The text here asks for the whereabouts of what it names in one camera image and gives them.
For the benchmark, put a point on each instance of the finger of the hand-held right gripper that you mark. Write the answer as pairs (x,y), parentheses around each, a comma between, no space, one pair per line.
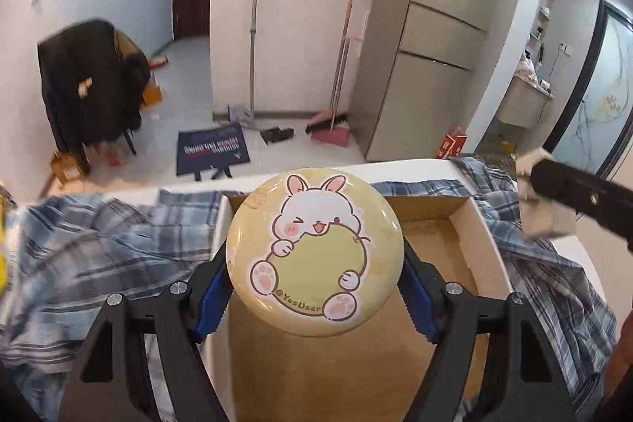
(568,189)

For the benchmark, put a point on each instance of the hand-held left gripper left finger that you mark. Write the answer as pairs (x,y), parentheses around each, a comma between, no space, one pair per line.
(210,303)

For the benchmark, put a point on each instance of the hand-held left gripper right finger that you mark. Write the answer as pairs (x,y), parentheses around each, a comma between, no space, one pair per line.
(418,303)

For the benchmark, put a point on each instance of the white cardboard box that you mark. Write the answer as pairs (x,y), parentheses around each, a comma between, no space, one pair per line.
(445,254)

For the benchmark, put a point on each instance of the beige counter cabinet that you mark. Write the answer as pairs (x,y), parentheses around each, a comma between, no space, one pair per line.
(519,105)

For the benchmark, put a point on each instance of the black framed glass door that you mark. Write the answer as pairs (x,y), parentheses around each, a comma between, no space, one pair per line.
(603,81)

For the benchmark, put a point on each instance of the blue plaid shirt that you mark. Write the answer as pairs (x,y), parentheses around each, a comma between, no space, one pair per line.
(99,254)

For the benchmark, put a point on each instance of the red box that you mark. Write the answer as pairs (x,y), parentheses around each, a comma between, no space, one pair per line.
(450,145)

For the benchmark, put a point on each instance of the white power socket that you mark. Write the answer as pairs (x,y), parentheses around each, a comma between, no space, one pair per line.
(564,48)

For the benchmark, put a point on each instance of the dark blue doormat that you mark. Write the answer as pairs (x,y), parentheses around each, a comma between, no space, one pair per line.
(212,147)

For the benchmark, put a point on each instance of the black slippers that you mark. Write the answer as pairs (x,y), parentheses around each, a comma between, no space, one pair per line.
(277,135)

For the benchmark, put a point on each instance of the pink dustpan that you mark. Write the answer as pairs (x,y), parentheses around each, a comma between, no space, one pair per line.
(331,137)

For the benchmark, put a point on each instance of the brown cardboard box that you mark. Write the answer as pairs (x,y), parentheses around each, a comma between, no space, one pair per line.
(67,167)

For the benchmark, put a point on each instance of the beige refrigerator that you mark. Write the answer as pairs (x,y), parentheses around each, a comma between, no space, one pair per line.
(445,31)

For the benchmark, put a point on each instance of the red broom and dustpan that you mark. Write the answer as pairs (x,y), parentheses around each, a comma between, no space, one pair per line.
(326,123)

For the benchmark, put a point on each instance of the orange cardboard box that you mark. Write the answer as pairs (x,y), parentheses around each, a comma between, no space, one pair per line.
(151,95)

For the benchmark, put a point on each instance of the red packet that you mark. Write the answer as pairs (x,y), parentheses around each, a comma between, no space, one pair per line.
(158,62)

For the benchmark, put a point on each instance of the chair draped with black coat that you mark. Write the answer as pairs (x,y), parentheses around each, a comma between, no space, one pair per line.
(89,81)

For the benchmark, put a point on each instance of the grey mop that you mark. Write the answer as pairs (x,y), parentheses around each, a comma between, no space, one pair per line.
(254,31)

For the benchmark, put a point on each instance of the wall shelf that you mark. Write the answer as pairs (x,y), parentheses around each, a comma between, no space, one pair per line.
(544,16)

